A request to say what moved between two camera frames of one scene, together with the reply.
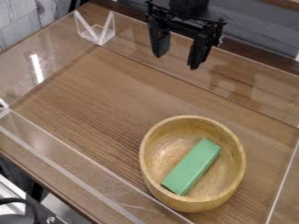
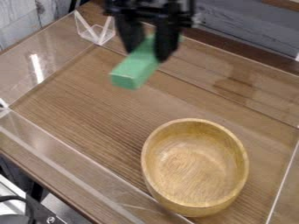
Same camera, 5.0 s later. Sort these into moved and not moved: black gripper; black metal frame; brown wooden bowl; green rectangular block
Moved: black gripper; green rectangular block
Not moved: black metal frame; brown wooden bowl
